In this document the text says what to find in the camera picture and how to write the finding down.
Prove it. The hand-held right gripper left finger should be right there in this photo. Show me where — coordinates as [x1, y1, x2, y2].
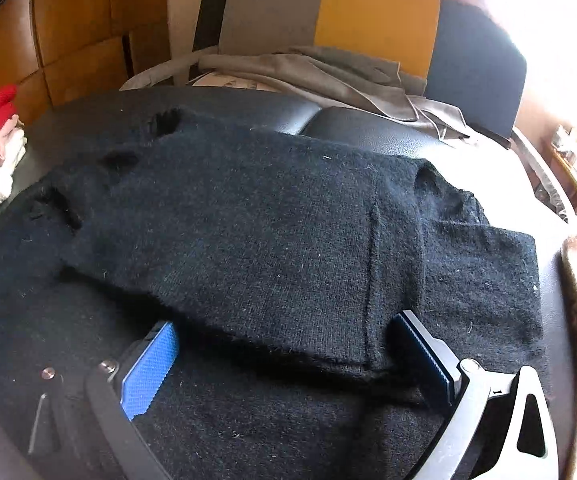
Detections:
[27, 320, 179, 480]

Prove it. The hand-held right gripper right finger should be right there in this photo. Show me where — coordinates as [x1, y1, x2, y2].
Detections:
[392, 310, 558, 480]

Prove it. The black knit sweater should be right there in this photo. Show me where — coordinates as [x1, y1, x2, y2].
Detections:
[0, 107, 551, 480]

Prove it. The grey garment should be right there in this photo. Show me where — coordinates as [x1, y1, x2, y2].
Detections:
[198, 45, 511, 148]

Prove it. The wooden wardrobe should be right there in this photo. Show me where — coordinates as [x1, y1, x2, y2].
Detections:
[0, 0, 169, 126]

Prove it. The grey yellow blue sofa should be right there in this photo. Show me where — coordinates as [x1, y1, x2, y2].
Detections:
[118, 0, 574, 221]

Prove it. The bright window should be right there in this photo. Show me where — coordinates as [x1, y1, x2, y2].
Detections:
[468, 0, 577, 126]

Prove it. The black hanging cloth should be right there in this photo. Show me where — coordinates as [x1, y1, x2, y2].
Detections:
[193, 0, 249, 53]

